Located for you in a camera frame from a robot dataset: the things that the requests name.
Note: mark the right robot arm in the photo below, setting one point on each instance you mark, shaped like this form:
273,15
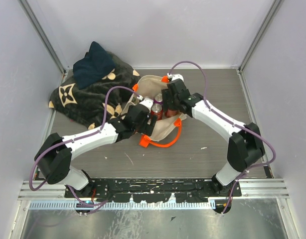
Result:
244,145

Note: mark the beige canvas tote bag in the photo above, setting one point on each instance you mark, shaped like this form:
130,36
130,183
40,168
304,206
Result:
151,86

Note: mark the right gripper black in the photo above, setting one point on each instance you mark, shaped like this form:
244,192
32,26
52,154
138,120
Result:
165,96

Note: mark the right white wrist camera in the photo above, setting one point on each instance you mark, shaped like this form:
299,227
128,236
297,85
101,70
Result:
173,77

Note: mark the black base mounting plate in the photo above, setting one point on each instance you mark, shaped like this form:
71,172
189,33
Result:
122,190

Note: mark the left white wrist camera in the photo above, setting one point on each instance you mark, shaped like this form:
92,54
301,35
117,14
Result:
146,103

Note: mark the purple soda can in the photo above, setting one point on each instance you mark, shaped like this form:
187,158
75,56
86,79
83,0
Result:
158,99

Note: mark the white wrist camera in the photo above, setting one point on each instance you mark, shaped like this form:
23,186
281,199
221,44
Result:
173,77
146,103

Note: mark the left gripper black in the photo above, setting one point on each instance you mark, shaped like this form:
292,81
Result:
150,127

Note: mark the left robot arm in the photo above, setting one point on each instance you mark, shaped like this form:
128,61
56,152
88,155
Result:
55,156

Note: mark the dark floral patterned blanket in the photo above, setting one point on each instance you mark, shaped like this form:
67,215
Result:
86,106

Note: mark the navy blue cloth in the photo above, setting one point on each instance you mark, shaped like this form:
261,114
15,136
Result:
95,65

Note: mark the aluminium front rail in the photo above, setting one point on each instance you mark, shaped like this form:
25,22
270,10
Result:
58,197

